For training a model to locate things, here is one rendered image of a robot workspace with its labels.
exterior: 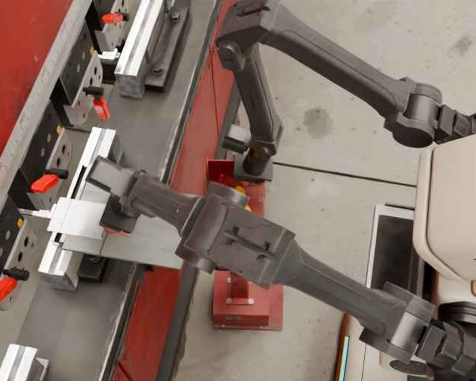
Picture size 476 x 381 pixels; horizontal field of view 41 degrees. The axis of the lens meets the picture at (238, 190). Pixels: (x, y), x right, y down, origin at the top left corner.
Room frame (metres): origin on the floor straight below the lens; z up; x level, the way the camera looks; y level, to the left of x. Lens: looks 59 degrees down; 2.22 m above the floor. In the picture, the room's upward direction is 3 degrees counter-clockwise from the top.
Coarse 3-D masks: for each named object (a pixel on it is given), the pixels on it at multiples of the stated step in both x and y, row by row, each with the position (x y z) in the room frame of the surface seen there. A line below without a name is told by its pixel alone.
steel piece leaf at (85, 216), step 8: (72, 200) 0.72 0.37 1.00; (80, 200) 0.71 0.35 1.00; (72, 208) 0.70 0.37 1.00; (80, 208) 0.70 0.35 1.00; (88, 208) 0.69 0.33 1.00; (96, 208) 0.69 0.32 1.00; (104, 208) 0.69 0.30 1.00; (72, 216) 0.68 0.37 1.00; (80, 216) 0.67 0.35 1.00; (88, 216) 0.67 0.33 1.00; (96, 216) 0.67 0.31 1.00; (64, 224) 0.66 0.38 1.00; (72, 224) 0.66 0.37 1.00; (80, 224) 0.66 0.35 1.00; (88, 224) 0.65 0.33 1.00; (96, 224) 0.65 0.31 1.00; (64, 232) 0.64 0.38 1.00; (72, 232) 0.64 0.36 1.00; (80, 232) 0.64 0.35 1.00; (88, 232) 0.63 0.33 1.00; (96, 232) 0.63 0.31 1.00; (104, 232) 0.63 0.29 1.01
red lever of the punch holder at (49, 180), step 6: (54, 168) 0.63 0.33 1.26; (48, 174) 0.61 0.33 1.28; (54, 174) 0.62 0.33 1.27; (60, 174) 0.62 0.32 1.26; (66, 174) 0.62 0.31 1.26; (42, 180) 0.58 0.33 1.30; (48, 180) 0.58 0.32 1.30; (54, 180) 0.59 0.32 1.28; (36, 186) 0.56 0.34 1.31; (42, 186) 0.57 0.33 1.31; (48, 186) 0.57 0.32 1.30; (42, 192) 0.56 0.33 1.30
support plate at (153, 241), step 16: (96, 192) 0.74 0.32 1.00; (144, 224) 0.65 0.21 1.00; (160, 224) 0.65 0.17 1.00; (80, 240) 0.62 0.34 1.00; (96, 240) 0.61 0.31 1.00; (112, 240) 0.61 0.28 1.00; (128, 240) 0.61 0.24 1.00; (144, 240) 0.61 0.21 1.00; (160, 240) 0.61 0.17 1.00; (176, 240) 0.60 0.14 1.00; (112, 256) 0.57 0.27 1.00; (128, 256) 0.57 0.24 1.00; (144, 256) 0.57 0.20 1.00; (160, 256) 0.57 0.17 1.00; (176, 256) 0.57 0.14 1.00
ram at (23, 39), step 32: (0, 0) 0.72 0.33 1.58; (32, 0) 0.79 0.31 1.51; (64, 0) 0.88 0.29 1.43; (0, 32) 0.69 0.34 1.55; (32, 32) 0.76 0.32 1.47; (0, 64) 0.66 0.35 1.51; (32, 64) 0.73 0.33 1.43; (0, 96) 0.63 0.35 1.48; (0, 128) 0.60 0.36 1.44; (32, 128) 0.66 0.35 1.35; (0, 192) 0.53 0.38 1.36
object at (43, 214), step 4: (52, 208) 0.70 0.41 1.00; (20, 212) 0.69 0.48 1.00; (24, 212) 0.69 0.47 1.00; (28, 212) 0.69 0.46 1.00; (32, 212) 0.69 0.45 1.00; (36, 212) 0.69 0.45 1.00; (40, 212) 0.69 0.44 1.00; (44, 212) 0.69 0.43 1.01; (48, 212) 0.69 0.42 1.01; (52, 212) 0.69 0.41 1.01; (36, 216) 0.68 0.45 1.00; (40, 216) 0.68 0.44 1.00; (44, 216) 0.68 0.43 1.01; (48, 216) 0.68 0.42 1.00
